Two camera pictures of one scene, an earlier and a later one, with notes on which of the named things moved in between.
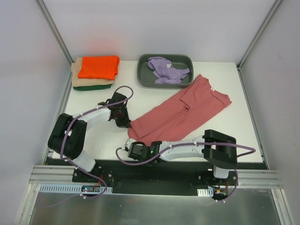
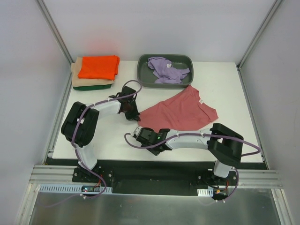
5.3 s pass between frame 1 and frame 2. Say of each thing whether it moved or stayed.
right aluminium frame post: stayed
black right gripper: moved
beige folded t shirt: stayed
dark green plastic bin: stayed
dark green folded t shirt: stayed
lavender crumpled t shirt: stayed
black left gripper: moved
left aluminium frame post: stayed
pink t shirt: moved
